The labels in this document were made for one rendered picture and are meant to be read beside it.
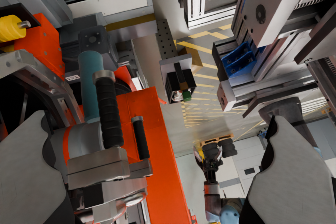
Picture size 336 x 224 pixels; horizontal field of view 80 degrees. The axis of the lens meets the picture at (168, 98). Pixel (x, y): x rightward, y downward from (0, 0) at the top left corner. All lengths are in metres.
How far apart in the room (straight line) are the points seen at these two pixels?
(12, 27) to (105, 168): 0.45
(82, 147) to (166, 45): 0.96
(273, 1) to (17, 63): 0.55
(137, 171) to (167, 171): 0.30
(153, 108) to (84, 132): 0.54
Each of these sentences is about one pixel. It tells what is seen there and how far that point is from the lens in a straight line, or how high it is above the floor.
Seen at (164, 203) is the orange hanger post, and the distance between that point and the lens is 0.97.
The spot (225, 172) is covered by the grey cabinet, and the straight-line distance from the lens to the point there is 11.65.
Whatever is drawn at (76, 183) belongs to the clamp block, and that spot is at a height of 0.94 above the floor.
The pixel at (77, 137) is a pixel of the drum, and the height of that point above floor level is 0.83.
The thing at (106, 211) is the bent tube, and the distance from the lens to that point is 0.37.
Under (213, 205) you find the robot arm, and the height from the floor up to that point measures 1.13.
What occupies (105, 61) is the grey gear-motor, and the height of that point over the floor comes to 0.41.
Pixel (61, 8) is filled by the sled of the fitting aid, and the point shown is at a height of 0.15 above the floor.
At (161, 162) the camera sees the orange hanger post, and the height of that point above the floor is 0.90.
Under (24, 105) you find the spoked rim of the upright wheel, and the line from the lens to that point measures 0.76.
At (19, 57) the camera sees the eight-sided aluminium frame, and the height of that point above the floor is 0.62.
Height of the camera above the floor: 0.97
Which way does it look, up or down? 21 degrees down
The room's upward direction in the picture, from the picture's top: 165 degrees clockwise
